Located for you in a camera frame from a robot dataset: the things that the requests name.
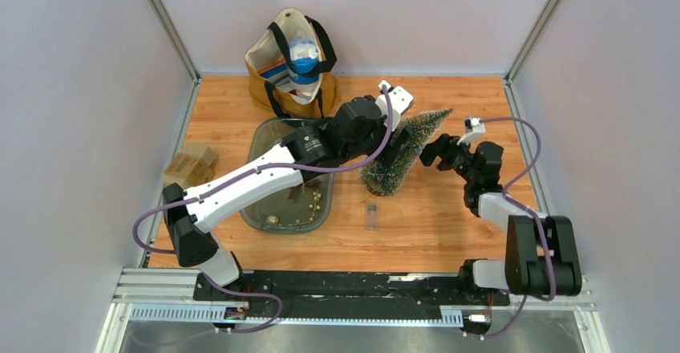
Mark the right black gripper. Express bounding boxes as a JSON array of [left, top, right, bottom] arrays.
[[411, 133, 477, 184]]

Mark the small frosted christmas tree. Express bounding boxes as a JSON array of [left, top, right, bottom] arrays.
[[360, 108, 453, 197]]

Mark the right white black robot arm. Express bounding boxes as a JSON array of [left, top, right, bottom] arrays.
[[419, 134, 582, 304]]

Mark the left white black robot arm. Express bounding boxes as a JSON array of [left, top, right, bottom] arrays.
[[162, 89, 414, 301]]

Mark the brown ribbon bow ornament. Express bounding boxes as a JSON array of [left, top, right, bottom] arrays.
[[288, 180, 319, 200]]

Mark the gold bead garland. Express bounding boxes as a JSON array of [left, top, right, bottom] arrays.
[[291, 189, 321, 225]]

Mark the clear plastic battery box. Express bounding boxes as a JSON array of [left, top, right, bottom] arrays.
[[365, 203, 378, 230]]

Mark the blue white bottle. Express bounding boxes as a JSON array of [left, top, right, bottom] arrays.
[[289, 38, 320, 95]]

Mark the clear glass tray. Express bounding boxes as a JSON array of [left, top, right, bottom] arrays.
[[240, 118, 334, 234]]

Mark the yellow canvas tote bag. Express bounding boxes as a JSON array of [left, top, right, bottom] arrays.
[[245, 8, 340, 118]]

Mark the cardboard wrapped felt pads pack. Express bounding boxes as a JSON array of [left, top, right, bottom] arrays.
[[162, 142, 217, 189]]

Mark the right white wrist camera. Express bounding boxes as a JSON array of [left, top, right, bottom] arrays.
[[457, 116, 486, 145]]

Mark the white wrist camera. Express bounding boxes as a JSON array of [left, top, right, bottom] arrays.
[[457, 116, 486, 145], [375, 79, 414, 132]]

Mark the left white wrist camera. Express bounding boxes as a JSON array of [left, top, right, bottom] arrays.
[[375, 79, 414, 132]]

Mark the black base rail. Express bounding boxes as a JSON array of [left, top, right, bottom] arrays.
[[192, 270, 510, 320]]

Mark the aluminium frame rail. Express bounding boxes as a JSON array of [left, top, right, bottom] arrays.
[[113, 268, 597, 327]]

